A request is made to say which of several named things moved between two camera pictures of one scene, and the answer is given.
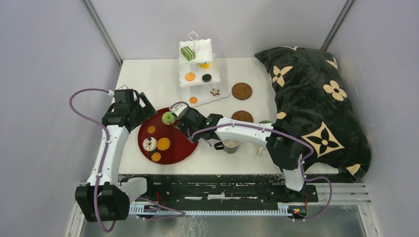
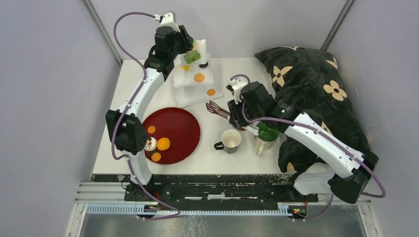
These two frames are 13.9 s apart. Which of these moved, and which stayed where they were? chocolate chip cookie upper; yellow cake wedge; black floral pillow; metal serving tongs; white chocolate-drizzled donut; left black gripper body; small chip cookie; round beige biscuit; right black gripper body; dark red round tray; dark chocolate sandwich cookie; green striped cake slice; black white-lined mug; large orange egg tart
Moved: right black gripper body; dark chocolate sandwich cookie; left black gripper body; small chip cookie; green striped cake slice; yellow cake wedge; round beige biscuit; metal serving tongs
Stayed: black white-lined mug; white chocolate-drizzled donut; dark red round tray; chocolate chip cookie upper; black floral pillow; large orange egg tart
